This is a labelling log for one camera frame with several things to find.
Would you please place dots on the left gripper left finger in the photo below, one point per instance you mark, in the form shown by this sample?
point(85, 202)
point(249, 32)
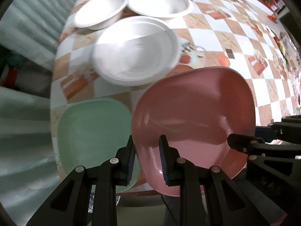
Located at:
point(68, 204)

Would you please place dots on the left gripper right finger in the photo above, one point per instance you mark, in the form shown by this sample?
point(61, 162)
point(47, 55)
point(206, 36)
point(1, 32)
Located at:
point(206, 188)

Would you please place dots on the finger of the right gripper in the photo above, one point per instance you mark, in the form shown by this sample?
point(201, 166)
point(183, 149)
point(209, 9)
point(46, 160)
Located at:
point(289, 126)
point(256, 146)

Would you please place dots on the pink square plate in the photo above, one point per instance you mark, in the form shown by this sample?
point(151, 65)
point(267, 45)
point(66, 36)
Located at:
point(196, 111)

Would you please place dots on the green square plate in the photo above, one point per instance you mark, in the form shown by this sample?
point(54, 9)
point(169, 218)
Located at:
point(89, 133)

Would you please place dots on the white foam bowl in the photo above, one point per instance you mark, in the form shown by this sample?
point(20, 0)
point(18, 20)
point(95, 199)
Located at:
point(136, 51)
point(99, 14)
point(160, 8)

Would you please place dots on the blue checkered cloth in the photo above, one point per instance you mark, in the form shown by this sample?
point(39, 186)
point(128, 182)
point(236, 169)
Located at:
point(99, 200)

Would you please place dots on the clutter of packets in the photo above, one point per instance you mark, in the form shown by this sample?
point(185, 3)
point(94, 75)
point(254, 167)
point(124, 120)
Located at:
point(288, 45)

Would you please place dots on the teal curtain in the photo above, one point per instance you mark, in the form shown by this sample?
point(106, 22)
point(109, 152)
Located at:
point(30, 29)

